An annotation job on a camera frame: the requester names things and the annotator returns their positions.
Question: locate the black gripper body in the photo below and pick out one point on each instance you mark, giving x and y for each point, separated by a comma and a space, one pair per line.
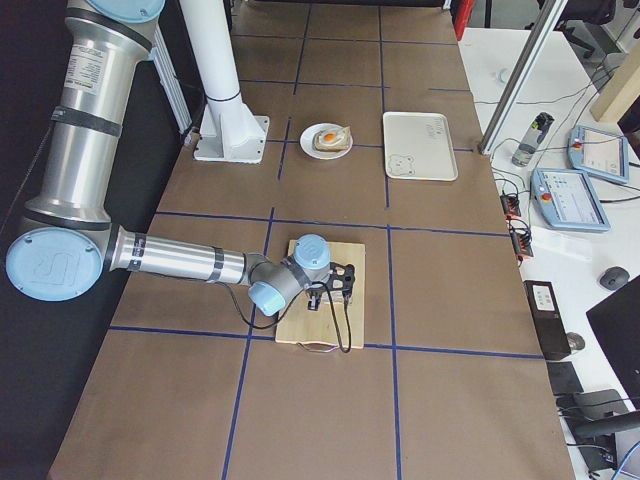
315, 291

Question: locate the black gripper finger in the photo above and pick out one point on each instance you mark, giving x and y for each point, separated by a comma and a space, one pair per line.
314, 303

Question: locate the white round plate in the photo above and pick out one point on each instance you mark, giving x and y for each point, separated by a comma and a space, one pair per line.
306, 142

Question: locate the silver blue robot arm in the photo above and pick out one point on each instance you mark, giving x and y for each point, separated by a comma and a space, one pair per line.
67, 239

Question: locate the wooden cutting board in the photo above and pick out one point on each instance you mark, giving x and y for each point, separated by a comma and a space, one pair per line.
322, 321

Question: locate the toast with fried egg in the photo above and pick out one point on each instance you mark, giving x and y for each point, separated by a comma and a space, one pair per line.
333, 139

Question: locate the cream bear serving tray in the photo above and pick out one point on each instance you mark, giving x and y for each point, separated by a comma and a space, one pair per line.
418, 146

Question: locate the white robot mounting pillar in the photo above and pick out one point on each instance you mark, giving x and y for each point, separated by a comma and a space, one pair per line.
229, 132

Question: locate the black box with label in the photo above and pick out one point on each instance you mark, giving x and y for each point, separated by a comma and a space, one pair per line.
547, 320

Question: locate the near blue teach pendant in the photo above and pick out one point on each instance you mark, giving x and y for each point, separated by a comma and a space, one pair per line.
568, 201

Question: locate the blue teach pendant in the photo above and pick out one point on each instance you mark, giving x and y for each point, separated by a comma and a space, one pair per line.
601, 154
568, 201

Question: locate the clear water bottle black cap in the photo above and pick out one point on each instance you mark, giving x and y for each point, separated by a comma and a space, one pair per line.
532, 139

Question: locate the white paper cup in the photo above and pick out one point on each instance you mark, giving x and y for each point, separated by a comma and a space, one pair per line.
502, 76

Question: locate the black computer mouse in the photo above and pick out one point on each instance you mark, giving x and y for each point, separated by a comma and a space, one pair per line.
614, 278

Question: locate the black monitor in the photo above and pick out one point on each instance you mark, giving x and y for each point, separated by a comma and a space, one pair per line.
615, 324

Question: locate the far blue teach pendant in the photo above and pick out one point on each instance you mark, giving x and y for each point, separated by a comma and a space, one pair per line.
601, 154

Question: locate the orange black cable connectors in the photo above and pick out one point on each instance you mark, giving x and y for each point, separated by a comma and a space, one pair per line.
519, 231

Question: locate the aluminium frame post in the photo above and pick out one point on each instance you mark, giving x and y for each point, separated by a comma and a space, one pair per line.
548, 17

